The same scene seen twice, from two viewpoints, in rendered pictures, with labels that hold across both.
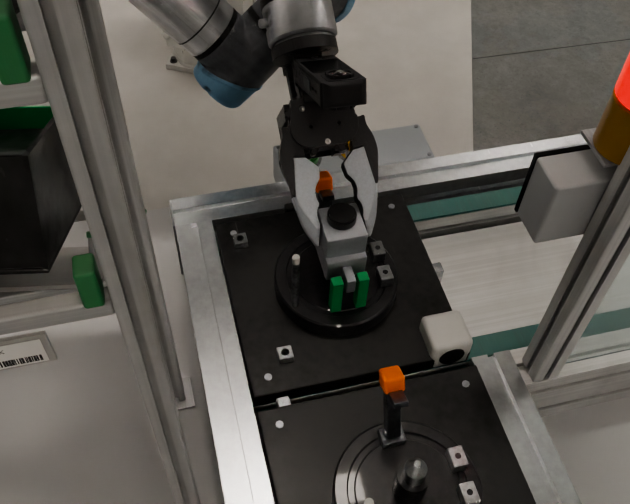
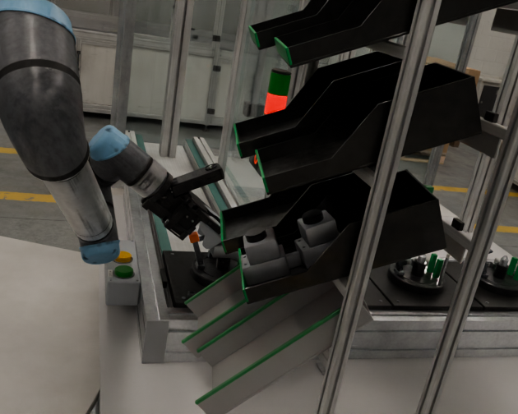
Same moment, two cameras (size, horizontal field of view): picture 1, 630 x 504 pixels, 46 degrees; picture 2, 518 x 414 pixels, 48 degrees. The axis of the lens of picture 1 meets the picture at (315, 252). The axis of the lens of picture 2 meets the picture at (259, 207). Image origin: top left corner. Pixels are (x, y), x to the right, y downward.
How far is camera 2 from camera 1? 1.26 m
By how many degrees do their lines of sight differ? 75
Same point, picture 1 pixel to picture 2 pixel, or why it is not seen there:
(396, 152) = (127, 248)
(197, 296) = not seen: hidden behind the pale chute
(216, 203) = (153, 305)
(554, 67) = not seen: outside the picture
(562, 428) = not seen: hidden behind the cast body
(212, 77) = (114, 241)
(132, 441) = (280, 388)
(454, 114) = (58, 253)
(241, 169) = (74, 331)
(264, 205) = (159, 290)
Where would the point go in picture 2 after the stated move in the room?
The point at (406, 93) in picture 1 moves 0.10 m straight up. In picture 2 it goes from (30, 263) to (30, 226)
